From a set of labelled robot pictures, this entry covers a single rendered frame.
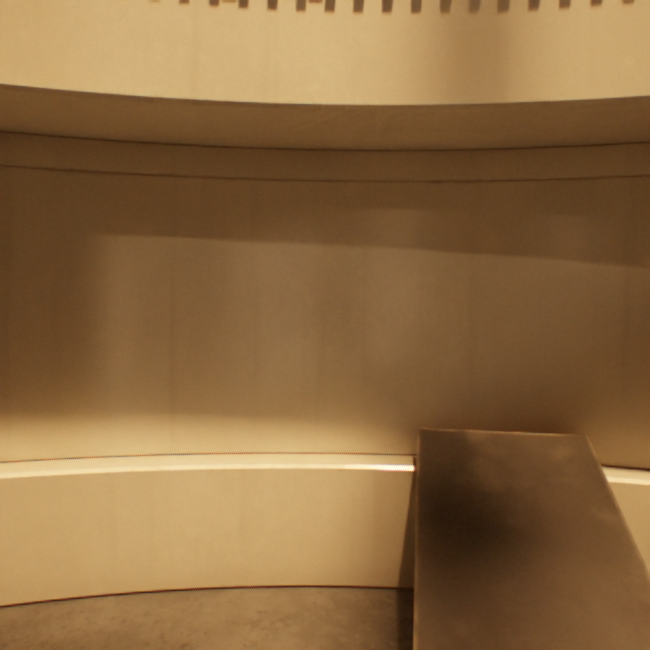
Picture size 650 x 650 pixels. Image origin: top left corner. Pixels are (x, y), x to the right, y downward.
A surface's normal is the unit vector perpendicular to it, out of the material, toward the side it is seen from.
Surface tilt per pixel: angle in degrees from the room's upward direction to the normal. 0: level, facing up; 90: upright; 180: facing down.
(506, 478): 25
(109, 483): 90
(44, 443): 90
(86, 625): 0
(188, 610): 0
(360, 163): 90
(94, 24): 90
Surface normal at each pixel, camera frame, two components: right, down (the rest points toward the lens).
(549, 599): -0.07, -0.90
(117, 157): 0.22, 0.03
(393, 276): -0.07, 0.03
